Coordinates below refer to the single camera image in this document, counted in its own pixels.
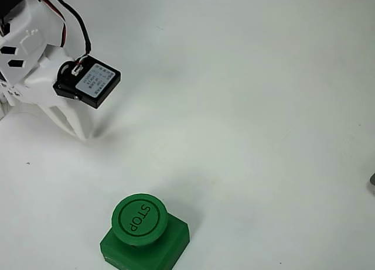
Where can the green STOP button cap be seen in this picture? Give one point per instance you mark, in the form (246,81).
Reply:
(139,218)

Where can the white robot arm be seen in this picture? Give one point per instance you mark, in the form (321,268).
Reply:
(27,32)

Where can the green stop button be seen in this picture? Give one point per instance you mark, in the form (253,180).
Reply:
(173,240)

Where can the grey object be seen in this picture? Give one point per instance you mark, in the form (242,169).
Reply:
(372,182)

